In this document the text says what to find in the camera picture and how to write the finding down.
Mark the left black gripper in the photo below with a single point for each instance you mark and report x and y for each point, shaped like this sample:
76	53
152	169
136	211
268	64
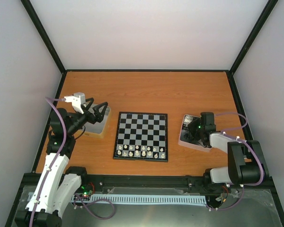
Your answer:
93	119

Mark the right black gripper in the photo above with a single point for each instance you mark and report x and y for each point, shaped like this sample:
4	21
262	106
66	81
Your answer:
191	127

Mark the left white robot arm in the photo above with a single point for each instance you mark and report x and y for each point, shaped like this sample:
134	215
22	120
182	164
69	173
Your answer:
57	183

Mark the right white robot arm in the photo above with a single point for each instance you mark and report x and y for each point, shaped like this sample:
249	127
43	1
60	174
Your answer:
246	164

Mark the left green-lit circuit board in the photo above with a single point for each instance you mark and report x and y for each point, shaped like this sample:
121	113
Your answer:
85	192

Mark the right pink tray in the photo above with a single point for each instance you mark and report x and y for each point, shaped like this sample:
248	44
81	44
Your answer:
185	139

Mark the left metal tray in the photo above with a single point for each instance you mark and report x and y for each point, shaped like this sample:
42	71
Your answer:
99	129

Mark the black and silver chessboard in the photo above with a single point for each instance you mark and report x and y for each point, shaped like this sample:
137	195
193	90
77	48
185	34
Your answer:
142	129

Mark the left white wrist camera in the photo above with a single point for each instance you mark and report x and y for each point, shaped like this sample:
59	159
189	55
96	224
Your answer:
76	100

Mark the black aluminium frame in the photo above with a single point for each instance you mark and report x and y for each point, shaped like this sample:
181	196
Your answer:
31	177

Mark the light blue cable duct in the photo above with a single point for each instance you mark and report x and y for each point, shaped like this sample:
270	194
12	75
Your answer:
131	199

